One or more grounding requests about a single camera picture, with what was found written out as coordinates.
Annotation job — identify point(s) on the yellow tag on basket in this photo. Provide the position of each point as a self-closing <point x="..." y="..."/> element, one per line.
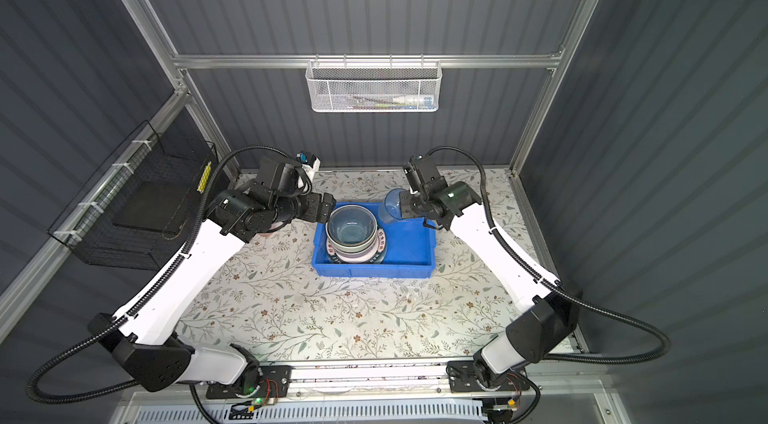
<point x="204" y="178"/>

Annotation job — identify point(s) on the white wire mesh basket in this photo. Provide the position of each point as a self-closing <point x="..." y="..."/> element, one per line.
<point x="356" y="87"/>

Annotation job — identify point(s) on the pink ceramic bowl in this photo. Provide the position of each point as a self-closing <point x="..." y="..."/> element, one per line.
<point x="360" y="254"/>

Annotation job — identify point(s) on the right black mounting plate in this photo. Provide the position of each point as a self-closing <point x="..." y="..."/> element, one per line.
<point x="472" y="376"/>

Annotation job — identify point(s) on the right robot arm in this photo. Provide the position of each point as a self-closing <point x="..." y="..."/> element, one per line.
<point x="545" y="318"/>

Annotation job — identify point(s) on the black mounting plate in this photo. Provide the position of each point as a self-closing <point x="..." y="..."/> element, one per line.
<point x="472" y="376"/>
<point x="264" y="382"/>

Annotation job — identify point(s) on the white marker in basket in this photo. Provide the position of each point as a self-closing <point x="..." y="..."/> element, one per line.
<point x="412" y="102"/>

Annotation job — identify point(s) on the white plate dark green rim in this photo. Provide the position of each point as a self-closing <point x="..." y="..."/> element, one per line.
<point x="381" y="247"/>

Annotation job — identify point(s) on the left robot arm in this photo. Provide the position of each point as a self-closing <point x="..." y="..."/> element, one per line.
<point x="147" y="346"/>

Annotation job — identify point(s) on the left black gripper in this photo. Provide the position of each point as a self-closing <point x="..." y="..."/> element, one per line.
<point x="312" y="213"/>

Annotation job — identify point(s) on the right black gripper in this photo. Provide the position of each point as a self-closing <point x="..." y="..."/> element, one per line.
<point x="405" y="210"/>

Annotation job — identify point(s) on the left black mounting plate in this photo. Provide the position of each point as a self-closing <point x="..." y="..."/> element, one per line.
<point x="264" y="382"/>

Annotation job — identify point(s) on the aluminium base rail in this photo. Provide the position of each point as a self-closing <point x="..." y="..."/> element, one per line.
<point x="420" y="390"/>

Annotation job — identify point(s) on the green ceramic bowl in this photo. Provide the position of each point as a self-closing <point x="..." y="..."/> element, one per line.
<point x="354" y="247"/>

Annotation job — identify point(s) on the blue translucent plastic cup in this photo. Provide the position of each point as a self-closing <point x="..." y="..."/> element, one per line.
<point x="389" y="210"/>

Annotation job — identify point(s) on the black wire wall basket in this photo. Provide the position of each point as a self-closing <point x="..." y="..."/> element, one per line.
<point x="139" y="213"/>

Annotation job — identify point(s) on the dark blue ceramic bowl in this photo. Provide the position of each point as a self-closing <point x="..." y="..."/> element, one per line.
<point x="352" y="215"/>

